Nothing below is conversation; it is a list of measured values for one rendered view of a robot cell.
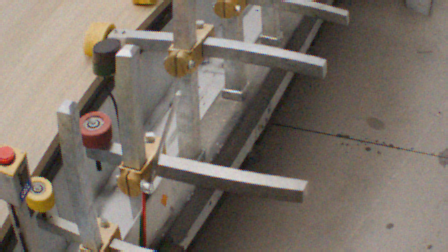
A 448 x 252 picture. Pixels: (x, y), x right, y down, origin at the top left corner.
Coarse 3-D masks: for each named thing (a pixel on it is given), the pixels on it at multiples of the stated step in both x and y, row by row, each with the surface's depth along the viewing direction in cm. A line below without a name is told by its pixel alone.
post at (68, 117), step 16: (64, 112) 169; (64, 128) 171; (80, 128) 174; (64, 144) 173; (80, 144) 175; (64, 160) 175; (80, 160) 176; (80, 176) 177; (80, 192) 178; (80, 208) 181; (80, 224) 183; (96, 224) 185; (96, 240) 185
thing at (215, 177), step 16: (112, 144) 212; (112, 160) 211; (160, 160) 208; (176, 160) 208; (160, 176) 209; (176, 176) 207; (192, 176) 206; (208, 176) 204; (224, 176) 204; (240, 176) 203; (256, 176) 203; (272, 176) 203; (240, 192) 204; (256, 192) 203; (272, 192) 201; (288, 192) 200; (304, 192) 200
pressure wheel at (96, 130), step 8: (96, 112) 213; (80, 120) 211; (88, 120) 211; (96, 120) 211; (104, 120) 211; (88, 128) 209; (96, 128) 209; (104, 128) 208; (88, 136) 207; (96, 136) 207; (104, 136) 208; (88, 144) 208; (96, 144) 208; (104, 144) 209; (96, 160) 215
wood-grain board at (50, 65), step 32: (0, 0) 273; (32, 0) 267; (64, 0) 262; (96, 0) 258; (128, 0) 255; (160, 0) 252; (0, 32) 253; (32, 32) 249; (64, 32) 245; (0, 64) 236; (32, 64) 234; (64, 64) 231; (0, 96) 223; (32, 96) 221; (64, 96) 220; (0, 128) 211; (32, 128) 211; (32, 160) 201; (0, 224) 182
